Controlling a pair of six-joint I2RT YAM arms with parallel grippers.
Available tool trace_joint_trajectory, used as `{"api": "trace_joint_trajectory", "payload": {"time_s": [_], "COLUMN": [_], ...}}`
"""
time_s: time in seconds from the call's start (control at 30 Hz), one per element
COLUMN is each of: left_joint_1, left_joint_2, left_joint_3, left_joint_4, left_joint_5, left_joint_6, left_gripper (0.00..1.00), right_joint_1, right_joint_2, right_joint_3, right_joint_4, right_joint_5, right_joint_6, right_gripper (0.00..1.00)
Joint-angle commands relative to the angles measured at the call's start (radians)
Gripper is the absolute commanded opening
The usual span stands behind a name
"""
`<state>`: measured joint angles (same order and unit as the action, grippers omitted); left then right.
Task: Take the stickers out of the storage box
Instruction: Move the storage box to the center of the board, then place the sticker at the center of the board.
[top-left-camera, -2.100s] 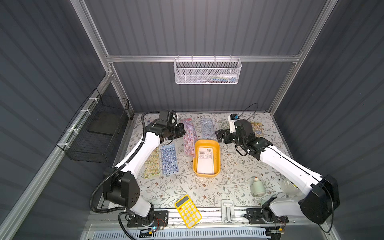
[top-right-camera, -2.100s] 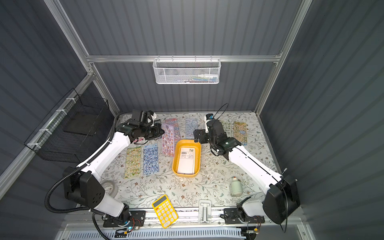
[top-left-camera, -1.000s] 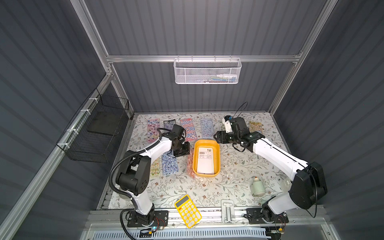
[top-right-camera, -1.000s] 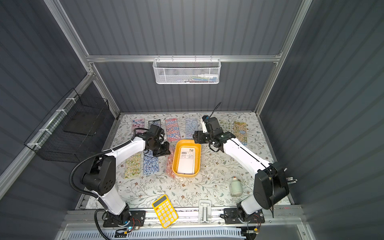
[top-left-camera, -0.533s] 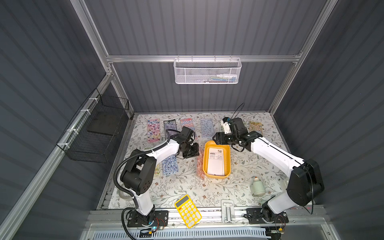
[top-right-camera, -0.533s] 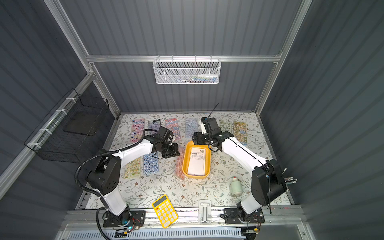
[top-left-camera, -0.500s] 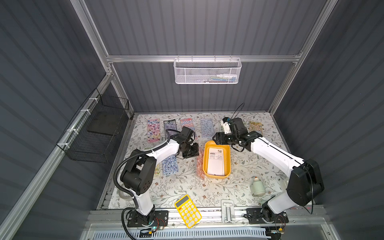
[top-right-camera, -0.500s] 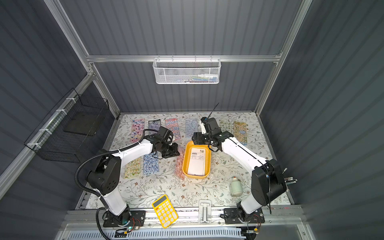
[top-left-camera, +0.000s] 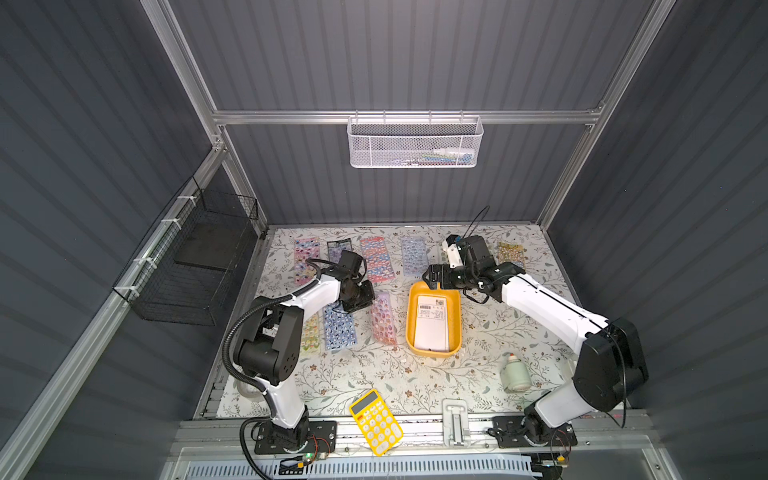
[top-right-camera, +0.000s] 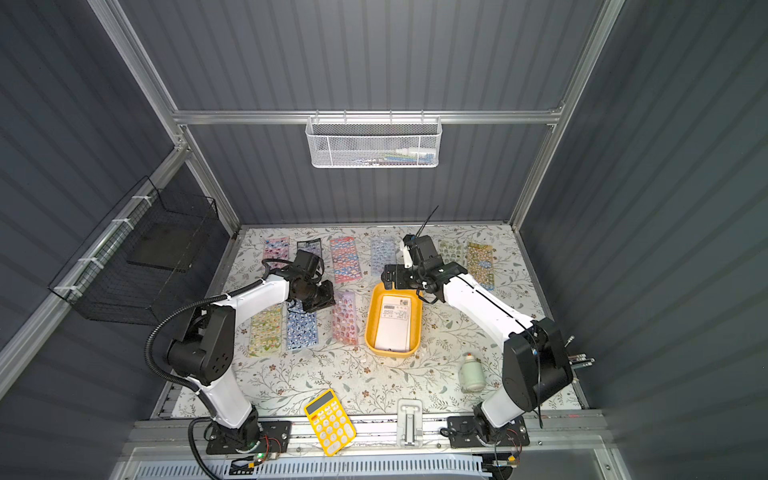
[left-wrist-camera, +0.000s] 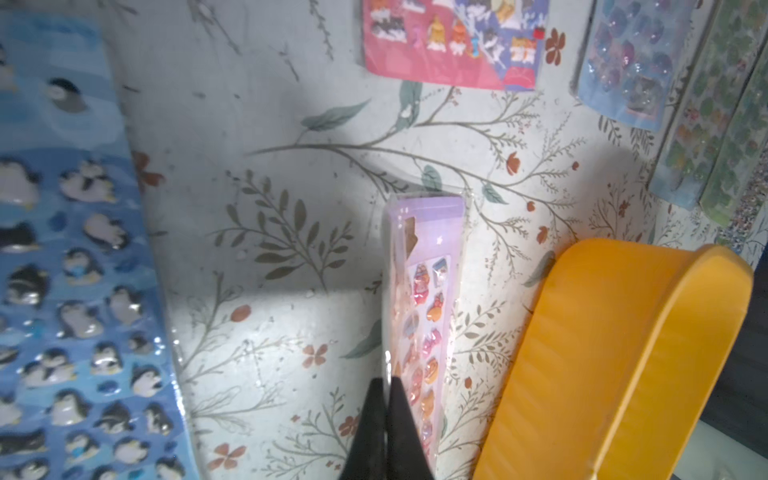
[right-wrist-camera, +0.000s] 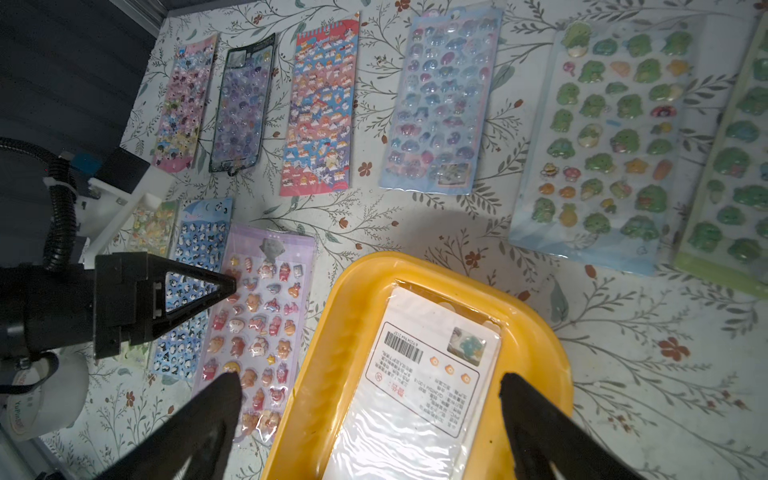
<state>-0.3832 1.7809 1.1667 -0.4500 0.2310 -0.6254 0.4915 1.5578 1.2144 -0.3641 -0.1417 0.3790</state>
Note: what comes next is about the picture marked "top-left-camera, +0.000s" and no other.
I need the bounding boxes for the pale blue jewel sticker sheet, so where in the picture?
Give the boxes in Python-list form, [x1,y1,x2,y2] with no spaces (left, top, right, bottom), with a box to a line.
[401,237,429,278]

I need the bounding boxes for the lilac sweets sticker sheet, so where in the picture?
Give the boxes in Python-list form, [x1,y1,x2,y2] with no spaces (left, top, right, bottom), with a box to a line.
[370,292,397,345]

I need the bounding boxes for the orange tiny animal sticker sheet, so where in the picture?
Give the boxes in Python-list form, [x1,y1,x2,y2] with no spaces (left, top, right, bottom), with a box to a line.
[497,241,526,269]

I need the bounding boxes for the blue penguin sticker sheet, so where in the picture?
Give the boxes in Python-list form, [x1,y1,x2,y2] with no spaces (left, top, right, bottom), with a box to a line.
[323,302,357,351]

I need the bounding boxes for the yellow storage tray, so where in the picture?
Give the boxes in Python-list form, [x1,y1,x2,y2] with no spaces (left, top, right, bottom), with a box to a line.
[406,281,462,358]

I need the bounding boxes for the purple sticker sheet black border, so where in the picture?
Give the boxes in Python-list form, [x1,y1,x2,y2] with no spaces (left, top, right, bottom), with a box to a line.
[326,238,354,263]

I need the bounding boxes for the green yellow animal sticker sheet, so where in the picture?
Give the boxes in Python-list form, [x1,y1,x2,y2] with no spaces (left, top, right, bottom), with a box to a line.
[301,313,322,354]

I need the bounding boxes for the pink cat sticker sheet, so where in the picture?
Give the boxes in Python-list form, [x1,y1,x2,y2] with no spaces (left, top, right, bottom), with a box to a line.
[294,237,320,286]

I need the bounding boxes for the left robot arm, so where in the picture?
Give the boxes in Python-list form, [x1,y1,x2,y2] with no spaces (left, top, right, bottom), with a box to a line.
[221,250,375,433]

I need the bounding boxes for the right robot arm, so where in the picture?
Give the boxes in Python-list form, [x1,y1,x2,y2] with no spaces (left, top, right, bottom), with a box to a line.
[422,235,649,443]

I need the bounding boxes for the pale green bottle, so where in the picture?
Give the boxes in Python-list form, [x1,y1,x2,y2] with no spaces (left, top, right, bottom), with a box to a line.
[500,353,532,394]

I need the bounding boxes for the items in white basket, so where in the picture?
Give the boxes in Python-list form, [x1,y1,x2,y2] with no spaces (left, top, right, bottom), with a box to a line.
[392,147,477,167]

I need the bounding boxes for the yellow calculator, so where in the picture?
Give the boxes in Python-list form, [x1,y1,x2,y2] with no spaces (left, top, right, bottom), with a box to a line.
[349,389,404,457]

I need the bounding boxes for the white tape roll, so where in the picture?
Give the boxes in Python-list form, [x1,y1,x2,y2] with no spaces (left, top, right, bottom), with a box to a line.
[234,379,263,402]

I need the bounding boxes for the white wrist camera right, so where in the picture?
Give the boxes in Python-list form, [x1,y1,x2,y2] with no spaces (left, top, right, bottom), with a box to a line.
[442,235,466,269]

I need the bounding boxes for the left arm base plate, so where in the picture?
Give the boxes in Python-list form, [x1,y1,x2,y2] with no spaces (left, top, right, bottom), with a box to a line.
[248,420,338,455]

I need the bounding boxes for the white wire basket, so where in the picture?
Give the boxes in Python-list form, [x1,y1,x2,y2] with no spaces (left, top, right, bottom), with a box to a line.
[346,114,484,169]

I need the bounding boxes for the white metal bracket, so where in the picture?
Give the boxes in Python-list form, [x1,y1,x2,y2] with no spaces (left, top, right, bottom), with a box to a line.
[442,399,470,447]

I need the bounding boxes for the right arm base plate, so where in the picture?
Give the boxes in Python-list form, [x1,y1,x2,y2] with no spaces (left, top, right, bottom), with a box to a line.
[486,415,578,450]

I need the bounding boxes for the black wire basket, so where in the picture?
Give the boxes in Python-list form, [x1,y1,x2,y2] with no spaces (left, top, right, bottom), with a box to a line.
[113,183,259,327]

